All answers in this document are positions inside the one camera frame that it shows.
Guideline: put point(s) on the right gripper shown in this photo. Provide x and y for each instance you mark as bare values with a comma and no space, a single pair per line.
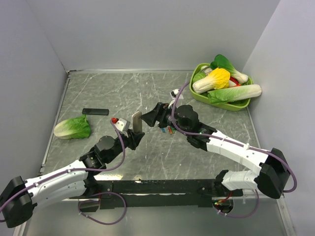
159,115

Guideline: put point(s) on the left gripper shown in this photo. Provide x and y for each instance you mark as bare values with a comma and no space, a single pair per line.
133,139

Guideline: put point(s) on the beige white remote control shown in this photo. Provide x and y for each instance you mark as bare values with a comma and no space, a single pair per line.
137,122

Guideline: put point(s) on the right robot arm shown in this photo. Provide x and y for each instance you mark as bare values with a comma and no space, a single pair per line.
267,171

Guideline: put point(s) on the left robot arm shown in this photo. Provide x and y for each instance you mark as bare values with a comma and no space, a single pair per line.
20,197

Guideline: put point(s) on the black slim remote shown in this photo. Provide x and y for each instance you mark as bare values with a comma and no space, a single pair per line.
96,112

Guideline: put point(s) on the battery pile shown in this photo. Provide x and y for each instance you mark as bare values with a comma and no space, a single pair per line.
171,130

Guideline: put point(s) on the green romaine lettuce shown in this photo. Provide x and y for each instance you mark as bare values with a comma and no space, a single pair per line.
73,128

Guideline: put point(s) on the small green cabbage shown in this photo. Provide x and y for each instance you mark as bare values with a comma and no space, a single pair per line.
198,76

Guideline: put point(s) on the long green white cabbage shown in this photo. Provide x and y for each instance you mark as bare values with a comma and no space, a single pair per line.
233,94

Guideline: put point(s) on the yellow napa cabbage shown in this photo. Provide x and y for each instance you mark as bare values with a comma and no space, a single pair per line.
216,79

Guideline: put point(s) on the green plastic basket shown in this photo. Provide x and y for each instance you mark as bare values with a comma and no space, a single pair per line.
231,106

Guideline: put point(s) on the red pepper toy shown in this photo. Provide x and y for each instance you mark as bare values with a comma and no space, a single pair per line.
233,82

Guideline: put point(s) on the bok choy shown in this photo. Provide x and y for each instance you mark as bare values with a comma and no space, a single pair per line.
221,61

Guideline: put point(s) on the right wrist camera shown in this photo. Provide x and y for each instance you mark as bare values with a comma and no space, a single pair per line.
174,94

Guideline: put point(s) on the black base frame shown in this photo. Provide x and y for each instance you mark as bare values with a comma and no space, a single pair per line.
158,193

